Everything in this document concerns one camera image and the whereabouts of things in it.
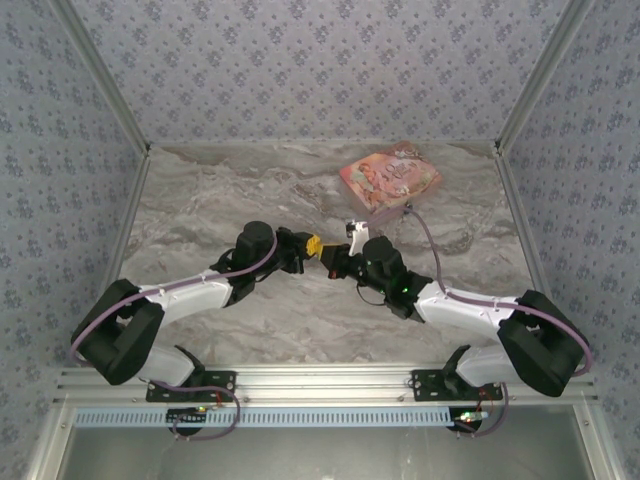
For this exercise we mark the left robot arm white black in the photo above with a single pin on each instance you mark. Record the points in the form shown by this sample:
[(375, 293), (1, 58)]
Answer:
[(190, 294)]

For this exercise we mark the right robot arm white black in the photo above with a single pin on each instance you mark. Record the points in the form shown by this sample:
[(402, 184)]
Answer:
[(460, 311)]

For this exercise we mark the pink floral storage box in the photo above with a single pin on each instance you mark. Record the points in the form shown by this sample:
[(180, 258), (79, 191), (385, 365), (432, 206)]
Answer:
[(390, 175)]

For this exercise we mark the small circuit board with LED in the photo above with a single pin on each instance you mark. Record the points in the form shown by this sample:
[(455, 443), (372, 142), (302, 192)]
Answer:
[(187, 415), (470, 417)]

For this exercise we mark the grey metal sheet panel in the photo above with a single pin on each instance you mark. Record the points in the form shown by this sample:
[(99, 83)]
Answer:
[(320, 452)]

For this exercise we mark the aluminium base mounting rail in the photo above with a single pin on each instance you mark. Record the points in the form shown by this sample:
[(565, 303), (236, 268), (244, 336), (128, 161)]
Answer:
[(320, 382)]

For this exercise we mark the aluminium side rail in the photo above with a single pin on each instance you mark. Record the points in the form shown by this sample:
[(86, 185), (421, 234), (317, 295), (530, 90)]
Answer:
[(520, 220), (131, 210)]

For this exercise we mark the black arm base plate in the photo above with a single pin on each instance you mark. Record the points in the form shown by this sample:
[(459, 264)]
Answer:
[(220, 387), (425, 385)]

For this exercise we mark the aluminium slanted frame post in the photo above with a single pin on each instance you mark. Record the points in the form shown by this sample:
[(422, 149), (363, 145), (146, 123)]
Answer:
[(542, 75), (107, 80)]

